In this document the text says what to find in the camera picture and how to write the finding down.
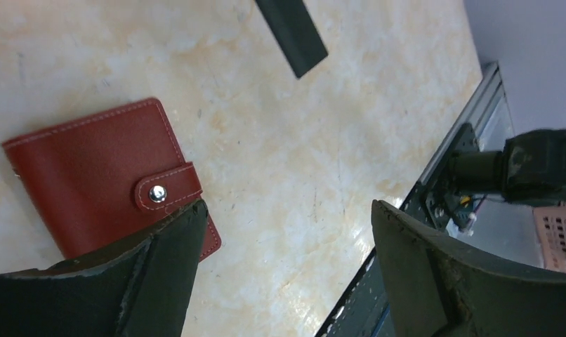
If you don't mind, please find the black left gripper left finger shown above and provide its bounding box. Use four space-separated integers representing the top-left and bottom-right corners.
0 199 209 336

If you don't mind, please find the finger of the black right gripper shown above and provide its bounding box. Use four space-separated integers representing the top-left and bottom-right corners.
256 0 328 79

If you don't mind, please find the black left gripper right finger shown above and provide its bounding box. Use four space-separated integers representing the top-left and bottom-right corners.
371 200 566 336

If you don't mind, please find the red leather card holder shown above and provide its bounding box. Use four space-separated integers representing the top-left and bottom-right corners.
1 98 203 259

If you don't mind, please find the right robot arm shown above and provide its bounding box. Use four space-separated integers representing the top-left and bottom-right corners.
256 1 566 206

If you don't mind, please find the pink perforated basket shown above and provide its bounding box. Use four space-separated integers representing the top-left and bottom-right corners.
532 203 566 273

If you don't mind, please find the aluminium frame rail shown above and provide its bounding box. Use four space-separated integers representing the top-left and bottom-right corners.
316 61 508 336

